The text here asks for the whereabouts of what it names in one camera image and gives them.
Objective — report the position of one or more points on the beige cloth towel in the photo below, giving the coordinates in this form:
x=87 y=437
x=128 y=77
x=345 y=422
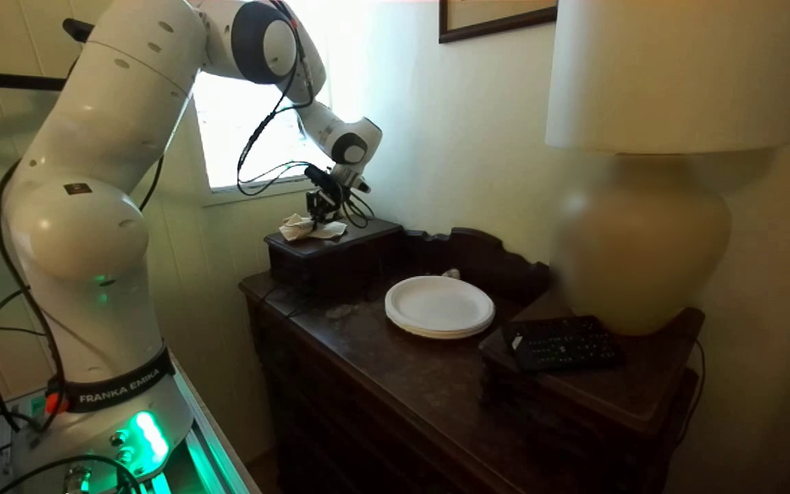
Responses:
x=302 y=229

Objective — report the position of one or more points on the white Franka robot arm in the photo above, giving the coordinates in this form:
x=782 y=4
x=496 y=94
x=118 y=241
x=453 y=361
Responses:
x=84 y=229

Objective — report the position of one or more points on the dark framed picture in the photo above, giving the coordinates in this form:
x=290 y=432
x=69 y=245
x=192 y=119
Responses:
x=496 y=23

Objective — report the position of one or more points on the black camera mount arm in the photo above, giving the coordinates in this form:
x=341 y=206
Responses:
x=11 y=81

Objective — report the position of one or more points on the bright window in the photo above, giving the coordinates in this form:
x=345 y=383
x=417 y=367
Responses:
x=221 y=138

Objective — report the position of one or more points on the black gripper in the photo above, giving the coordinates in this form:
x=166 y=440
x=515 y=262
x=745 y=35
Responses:
x=334 y=189

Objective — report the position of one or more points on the black remote control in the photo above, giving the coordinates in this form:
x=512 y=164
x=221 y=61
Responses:
x=561 y=347

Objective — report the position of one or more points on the beige ceramic lamp base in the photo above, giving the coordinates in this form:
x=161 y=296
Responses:
x=644 y=241

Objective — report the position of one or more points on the small dark cabinet drawer box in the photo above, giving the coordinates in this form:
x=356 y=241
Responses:
x=330 y=258

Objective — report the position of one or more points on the white round plate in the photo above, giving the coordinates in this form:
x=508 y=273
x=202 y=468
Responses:
x=441 y=304

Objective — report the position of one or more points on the white power strip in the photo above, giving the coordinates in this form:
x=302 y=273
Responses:
x=35 y=429

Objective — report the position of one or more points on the small round knob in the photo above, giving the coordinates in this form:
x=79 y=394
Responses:
x=452 y=273

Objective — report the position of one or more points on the green lit robot platform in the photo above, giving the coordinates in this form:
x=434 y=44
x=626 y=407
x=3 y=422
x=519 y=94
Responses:
x=221 y=468

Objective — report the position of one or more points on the dark wooden cabinet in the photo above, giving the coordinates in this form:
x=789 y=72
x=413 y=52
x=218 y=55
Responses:
x=397 y=394

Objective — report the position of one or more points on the white lamp shade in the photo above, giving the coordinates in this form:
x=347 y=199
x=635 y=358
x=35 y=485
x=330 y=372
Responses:
x=688 y=72

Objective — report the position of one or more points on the black stereo camera bar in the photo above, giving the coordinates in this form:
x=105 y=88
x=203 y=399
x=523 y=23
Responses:
x=79 y=27

